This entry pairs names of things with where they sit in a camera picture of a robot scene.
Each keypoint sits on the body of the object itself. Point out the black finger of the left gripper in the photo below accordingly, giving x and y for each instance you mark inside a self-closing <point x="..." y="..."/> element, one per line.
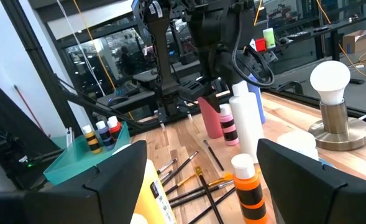
<point x="192" y="91"/>
<point x="212" y="99"/>

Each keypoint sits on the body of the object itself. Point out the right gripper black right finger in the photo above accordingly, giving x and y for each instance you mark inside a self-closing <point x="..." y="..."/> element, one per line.
<point x="310" y="193"/>

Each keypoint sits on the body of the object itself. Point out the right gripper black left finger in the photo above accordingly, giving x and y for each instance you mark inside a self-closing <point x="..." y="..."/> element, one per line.
<point x="108" y="186"/>

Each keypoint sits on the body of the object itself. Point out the small pink black-striped paint bottle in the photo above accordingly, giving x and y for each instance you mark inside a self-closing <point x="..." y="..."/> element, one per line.
<point x="229" y="127"/>

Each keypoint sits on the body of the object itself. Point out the large yellow paint bottle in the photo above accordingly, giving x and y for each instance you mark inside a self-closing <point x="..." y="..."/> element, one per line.
<point x="147" y="174"/>

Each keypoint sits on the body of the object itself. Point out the large white paint bottle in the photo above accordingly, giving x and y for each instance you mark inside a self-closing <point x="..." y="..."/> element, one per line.
<point x="246" y="124"/>

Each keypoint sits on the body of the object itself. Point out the small yellow black-striped paint bottle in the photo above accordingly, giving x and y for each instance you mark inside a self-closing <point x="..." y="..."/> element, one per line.
<point x="92" y="141"/>

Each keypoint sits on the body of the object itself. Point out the small lavender black-striped paint bottle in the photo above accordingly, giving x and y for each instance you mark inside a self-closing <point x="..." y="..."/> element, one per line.
<point x="105" y="135"/>

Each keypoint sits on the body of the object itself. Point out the small orange black-striped paint bottle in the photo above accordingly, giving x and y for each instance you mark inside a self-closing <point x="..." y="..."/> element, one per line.
<point x="249" y="193"/>

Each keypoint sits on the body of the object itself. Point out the small red black-striped paint bottle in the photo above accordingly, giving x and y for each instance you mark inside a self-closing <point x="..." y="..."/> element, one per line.
<point x="115" y="126"/>

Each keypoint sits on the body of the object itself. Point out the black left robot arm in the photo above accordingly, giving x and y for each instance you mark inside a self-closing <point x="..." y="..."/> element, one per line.
<point x="162" y="46"/>

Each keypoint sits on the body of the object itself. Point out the large red paint bottle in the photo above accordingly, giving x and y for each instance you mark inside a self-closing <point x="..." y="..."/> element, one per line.
<point x="209" y="121"/>

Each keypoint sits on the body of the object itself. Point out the large blue paint bottle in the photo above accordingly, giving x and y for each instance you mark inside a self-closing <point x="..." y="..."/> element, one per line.
<point x="260" y="102"/>

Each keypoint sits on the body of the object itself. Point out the teal plastic bin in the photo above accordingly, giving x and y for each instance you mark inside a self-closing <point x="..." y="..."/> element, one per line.
<point x="77" y="161"/>

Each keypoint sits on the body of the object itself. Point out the red container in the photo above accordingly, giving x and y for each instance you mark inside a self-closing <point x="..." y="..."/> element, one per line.
<point x="260" y="45"/>

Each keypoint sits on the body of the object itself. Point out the light green container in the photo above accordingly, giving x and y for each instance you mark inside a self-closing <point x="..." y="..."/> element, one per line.
<point x="269" y="38"/>

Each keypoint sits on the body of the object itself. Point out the black paintbrush silver ferrule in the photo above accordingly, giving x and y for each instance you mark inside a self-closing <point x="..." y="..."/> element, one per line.
<point x="166" y="175"/>
<point x="167" y="166"/>
<point x="213" y="155"/>
<point x="201" y="196"/>
<point x="181" y="168"/>

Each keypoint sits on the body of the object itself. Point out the black desk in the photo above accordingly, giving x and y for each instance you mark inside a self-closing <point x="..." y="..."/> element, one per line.
<point x="335" y="46"/>

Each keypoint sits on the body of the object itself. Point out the cardboard box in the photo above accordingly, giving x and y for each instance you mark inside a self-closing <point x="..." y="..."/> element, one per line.
<point x="358" y="40"/>

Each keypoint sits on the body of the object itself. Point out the black diagonal rig post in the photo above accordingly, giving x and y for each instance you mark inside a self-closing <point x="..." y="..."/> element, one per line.
<point x="30" y="53"/>

